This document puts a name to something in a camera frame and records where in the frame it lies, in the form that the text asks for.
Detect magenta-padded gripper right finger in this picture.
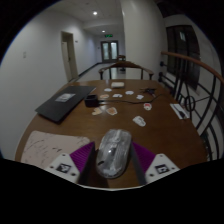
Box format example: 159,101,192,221
130,142,181,186

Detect dark hallway chair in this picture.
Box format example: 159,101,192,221
117,54,127,72

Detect orange round sticker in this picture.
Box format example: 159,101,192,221
105,106,119,116

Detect black railing with wooden handrail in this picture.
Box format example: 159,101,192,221
159,50,224,161

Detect black cable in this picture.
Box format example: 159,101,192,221
96,87,172,105

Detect dark window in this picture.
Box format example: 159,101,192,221
165,25,202,89

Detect large white sticker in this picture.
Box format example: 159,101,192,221
132,115,147,128

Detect white printed mouse pad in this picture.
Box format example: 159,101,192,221
20,130,92,169

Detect wooden armchair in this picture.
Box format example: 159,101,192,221
98,60,155,81

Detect black closed laptop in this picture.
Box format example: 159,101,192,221
34,85,97,124

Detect small black box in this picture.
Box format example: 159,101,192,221
83,94,99,108

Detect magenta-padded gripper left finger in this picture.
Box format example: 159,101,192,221
44,141,98,185

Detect translucent grey computer mouse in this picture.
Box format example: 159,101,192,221
95,128,133,179

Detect glass double door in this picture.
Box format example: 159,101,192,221
100,40,120,64

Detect ceiling lights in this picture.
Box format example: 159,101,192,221
92,10,108,34

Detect beige sticker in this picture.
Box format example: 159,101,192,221
91,106,104,117

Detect white card with black pen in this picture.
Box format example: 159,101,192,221
169,102,190,120

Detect beige flat pad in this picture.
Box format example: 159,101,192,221
110,81,125,89

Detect white side door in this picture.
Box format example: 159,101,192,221
60,31,79,82

